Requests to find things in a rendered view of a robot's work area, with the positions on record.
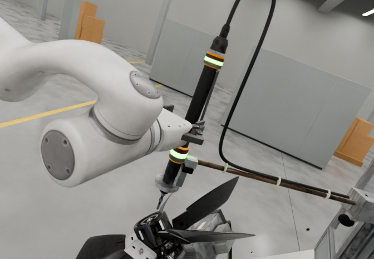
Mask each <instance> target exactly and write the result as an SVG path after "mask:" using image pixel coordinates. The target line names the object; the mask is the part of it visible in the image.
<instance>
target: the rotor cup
mask: <svg viewBox="0 0 374 259"><path fill-rule="evenodd" d="M149 218H152V220H150V221H148V222H147V220H148V219H149ZM160 220H161V222H162V224H163V226H164V229H162V227H161V225H160V223H159V221H160ZM133 229H134V232H135V234H136V237H137V239H139V240H140V241H141V242H142V243H144V244H145V245H147V246H148V248H150V249H151V250H153V251H154V252H155V253H156V254H157V259H173V258H174V257H176V256H177V255H178V254H179V253H180V252H181V250H182V249H183V247H184V244H177V243H174V244H172V243H170V240H168V239H166V238H164V237H162V236H159V235H157V234H156V233H158V232H160V231H166V230H168V229H173V227H172V225H171V223H170V220H169V218H168V215H167V214H166V212H165V211H157V212H154V213H152V214H150V215H148V216H146V217H144V218H143V219H141V220H140V221H138V222H137V223H136V224H135V225H134V227H133ZM139 231H141V234H142V236H143V238H144V239H143V240H142V238H141V236H140V234H139Z"/></svg>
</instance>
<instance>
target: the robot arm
mask: <svg viewBox="0 0 374 259"><path fill-rule="evenodd" d="M57 74H65V75H69V76H72V77H74V78H76V79H77V80H79V81H81V82H82V83H83V84H85V85H86V86H88V87H89V88H90V89H92V90H93V91H94V92H95V93H96V94H97V95H98V97H99V98H98V99H97V101H96V102H95V104H94V105H93V106H92V107H91V108H90V109H89V110H87V111H86V112H85V113H83V114H81V115H79V116H74V117H70V118H63V119H56V120H53V121H51V122H50V123H48V124H47V125H46V126H45V128H44V129H43V132H42V134H41V137H40V156H41V160H42V164H43V166H44V168H45V170H46V172H47V174H48V175H49V176H50V177H51V178H52V180H54V181H55V182H56V183H57V184H59V185H61V186H63V187H68V188H71V187H75V186H78V185H80V184H82V183H85V182H87V181H89V180H92V179H94V178H96V177H99V176H101V175H103V174H105V173H108V172H110V171H112V170H114V169H117V168H119V167H121V166H124V165H126V164H129V163H131V162H133V161H135V160H138V159H140V158H142V157H144V156H147V155H149V154H151V153H152V152H153V151H155V152H163V151H167V150H172V149H175V148H178V147H181V146H183V145H185V144H186V143H187V141H188V142H190V143H194V144H198V145H202V144H203V141H204V137H203V131H204V128H205V126H204V123H205V121H204V120H201V121H198V122H196V123H195V124H191V123H190V122H188V121H187V120H185V119H183V118H181V117H179V116H177V115H175V114H173V109H174V105H173V104H170V105H164V100H163V97H162V95H161V93H160V91H159V90H158V88H157V87H156V86H155V85H154V84H153V83H152V82H151V81H150V80H149V79H148V78H146V77H145V76H144V75H143V74H142V73H141V72H140V71H138V70H137V69H136V68H134V67H133V66H132V65H131V64H129V63H128V62H127V61H126V60H124V59H123V58H122V57H120V56H119V55H118V54H116V53H114V52H113V51H111V50H110V49H108V48H107V47H104V46H102V45H99V44H97V43H94V42H90V41H84V40H58V41H51V42H44V43H33V42H30V41H29V40H27V39H26V38H25V37H23V36H22V35H21V34H20V33H19V32H17V31H16V30H15V29H14V28H13V27H12V26H10V25H9V24H8V23H7V22H6V21H5V20H3V19H2V18H1V17H0V100H3V101H8V102H19V101H23V100H25V99H27V98H29V97H30V96H32V95H33V94H35V93H36V92H37V91H38V90H39V89H40V88H41V87H42V86H43V85H44V84H45V83H47V82H48V81H49V80H50V79H52V78H53V77H54V76H55V75H57ZM190 129H192V131H191V134H189V131H190Z"/></svg>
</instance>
